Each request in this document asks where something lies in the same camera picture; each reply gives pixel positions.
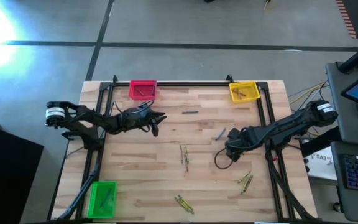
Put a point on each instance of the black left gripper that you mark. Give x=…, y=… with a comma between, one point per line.
x=138, y=121

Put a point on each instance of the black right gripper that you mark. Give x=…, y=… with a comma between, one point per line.
x=238, y=144

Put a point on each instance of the red plastic basket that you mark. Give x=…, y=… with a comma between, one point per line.
x=148, y=93

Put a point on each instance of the pale grey crayon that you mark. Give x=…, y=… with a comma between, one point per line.
x=140, y=91

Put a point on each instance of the dark grey crayon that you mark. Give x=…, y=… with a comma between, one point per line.
x=190, y=112

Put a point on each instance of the grey blue crayon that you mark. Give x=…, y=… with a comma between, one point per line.
x=105, y=198

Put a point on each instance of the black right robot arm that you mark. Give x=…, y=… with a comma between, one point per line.
x=291, y=124

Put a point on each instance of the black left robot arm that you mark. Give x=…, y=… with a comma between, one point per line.
x=82, y=116

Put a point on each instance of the yellow plastic basket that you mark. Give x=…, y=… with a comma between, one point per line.
x=252, y=93

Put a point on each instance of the black desk base bar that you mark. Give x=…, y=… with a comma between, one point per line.
x=322, y=141

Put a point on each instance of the white paper sheet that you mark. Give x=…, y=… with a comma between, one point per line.
x=322, y=165

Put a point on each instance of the green plastic basket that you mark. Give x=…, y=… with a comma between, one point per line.
x=95, y=202

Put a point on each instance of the grey monitor desk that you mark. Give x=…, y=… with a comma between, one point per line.
x=337, y=102

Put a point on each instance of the black caster wheel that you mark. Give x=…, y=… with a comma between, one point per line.
x=337, y=207

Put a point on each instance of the black metal pole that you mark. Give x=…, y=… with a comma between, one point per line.
x=357, y=56

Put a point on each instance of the large black floor object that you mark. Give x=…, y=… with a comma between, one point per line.
x=8, y=174

